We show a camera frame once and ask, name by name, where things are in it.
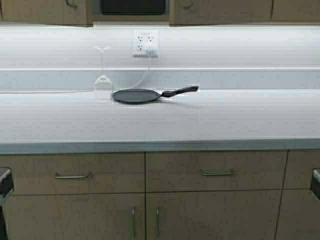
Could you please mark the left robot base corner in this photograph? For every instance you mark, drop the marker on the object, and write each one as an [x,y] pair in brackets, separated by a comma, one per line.
[6,184]

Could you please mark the white power adapter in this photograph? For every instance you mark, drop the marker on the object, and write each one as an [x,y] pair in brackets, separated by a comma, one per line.
[150,49]

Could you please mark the left wooden drawer front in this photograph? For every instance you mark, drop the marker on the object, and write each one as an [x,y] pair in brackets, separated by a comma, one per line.
[88,173]

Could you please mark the right wooden drawer front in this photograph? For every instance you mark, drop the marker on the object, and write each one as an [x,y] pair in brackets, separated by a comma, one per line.
[186,171]

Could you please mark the white wall outlet plate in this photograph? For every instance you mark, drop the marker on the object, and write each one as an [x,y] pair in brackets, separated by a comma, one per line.
[140,38]

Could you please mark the black cooking pot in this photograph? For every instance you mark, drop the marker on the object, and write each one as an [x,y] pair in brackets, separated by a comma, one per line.
[133,7]

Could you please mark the cabinet door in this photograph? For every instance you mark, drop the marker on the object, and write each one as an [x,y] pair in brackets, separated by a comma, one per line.
[46,12]
[215,215]
[75,217]
[299,213]
[218,12]

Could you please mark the upside-down clear wine glass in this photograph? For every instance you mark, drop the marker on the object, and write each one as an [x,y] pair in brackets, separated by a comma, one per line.
[103,87]

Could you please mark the wooden drawer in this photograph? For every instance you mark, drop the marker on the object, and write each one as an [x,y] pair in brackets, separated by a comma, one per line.
[88,173]
[186,171]

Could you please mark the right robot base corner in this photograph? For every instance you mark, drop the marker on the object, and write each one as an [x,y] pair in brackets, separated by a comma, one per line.
[315,183]

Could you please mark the black flat crepe pan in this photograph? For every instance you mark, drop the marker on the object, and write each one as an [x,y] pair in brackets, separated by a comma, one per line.
[141,96]

